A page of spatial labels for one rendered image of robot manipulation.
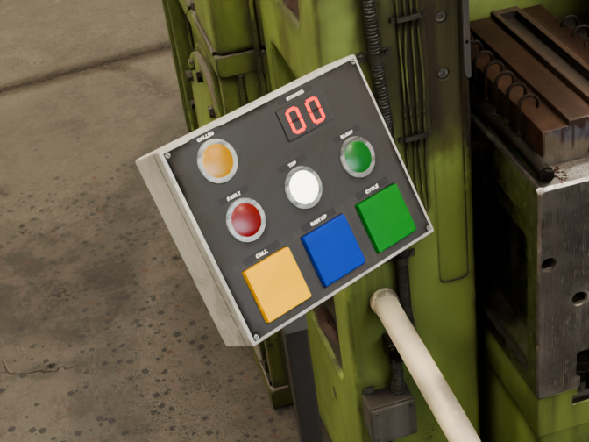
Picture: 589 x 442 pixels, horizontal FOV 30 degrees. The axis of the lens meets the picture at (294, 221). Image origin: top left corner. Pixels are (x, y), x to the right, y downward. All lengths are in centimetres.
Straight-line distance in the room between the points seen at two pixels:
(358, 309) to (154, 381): 99
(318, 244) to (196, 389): 140
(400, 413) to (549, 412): 28
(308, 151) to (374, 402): 76
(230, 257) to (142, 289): 180
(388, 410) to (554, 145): 63
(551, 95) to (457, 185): 23
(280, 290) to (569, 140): 60
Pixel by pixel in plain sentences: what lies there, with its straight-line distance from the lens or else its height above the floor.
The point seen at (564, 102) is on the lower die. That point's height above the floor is 99.
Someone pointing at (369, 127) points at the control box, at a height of 111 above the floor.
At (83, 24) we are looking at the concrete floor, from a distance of 501.
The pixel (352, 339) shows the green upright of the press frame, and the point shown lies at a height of 54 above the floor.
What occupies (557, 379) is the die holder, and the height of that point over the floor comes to 50.
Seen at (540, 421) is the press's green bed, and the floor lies 41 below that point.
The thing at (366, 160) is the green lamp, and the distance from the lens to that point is 154.
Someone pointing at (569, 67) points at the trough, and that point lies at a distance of 196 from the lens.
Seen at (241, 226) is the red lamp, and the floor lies 109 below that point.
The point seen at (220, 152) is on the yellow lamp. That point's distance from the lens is 142.
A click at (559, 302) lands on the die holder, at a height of 68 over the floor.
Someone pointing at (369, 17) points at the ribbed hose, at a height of 118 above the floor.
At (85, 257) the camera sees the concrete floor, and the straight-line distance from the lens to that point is 340.
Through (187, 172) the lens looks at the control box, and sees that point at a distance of 140.
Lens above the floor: 188
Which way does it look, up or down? 34 degrees down
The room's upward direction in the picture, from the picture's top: 8 degrees counter-clockwise
